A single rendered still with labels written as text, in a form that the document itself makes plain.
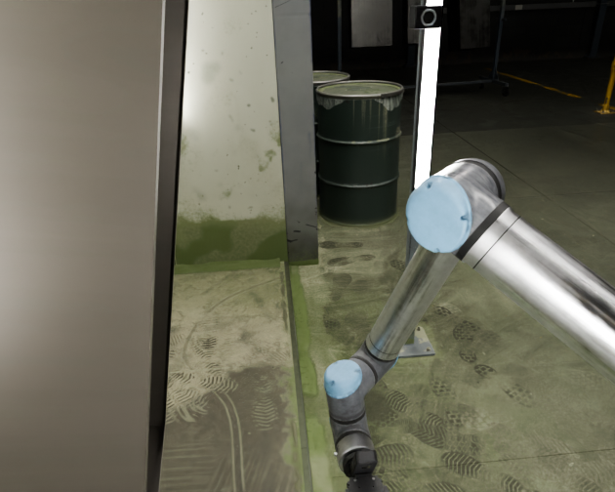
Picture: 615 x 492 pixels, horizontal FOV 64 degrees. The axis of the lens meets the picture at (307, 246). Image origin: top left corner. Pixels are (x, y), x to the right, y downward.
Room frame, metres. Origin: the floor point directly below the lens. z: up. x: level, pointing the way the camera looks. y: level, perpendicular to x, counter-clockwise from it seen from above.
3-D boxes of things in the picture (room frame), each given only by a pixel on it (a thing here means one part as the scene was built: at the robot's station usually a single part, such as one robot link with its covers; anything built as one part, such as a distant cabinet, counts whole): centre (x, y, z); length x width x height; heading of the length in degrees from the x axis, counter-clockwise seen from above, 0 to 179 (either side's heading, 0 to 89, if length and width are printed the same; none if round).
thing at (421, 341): (1.79, -0.44, 0.01); 0.20 x 0.20 x 0.01; 4
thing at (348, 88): (3.33, -0.38, 0.86); 0.54 x 0.54 x 0.01
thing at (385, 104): (3.32, -0.38, 0.44); 0.59 x 0.58 x 0.89; 18
